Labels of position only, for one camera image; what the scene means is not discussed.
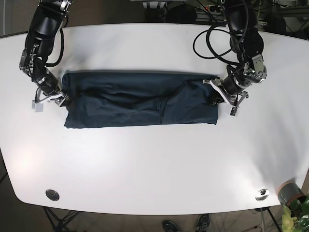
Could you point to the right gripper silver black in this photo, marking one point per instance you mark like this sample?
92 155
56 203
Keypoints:
60 99

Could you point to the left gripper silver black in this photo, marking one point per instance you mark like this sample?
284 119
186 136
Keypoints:
226 92

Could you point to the navy blue T-shirt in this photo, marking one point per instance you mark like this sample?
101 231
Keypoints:
113 99

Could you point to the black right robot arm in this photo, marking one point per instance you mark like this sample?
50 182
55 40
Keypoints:
45 26

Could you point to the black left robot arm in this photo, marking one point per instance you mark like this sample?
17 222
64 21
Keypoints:
248 45

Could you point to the left silver table grommet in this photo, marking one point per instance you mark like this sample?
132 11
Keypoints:
52 195

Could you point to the silver table grommet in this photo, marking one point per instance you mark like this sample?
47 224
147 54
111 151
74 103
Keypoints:
262 194
52 195

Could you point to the right silver table grommet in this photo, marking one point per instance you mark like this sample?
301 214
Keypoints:
262 194

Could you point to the grey plant pot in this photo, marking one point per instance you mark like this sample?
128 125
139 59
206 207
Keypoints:
289 191

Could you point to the black folding table legs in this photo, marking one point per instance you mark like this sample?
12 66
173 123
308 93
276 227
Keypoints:
60 224

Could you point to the green potted plant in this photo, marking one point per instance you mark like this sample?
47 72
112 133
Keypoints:
296 217

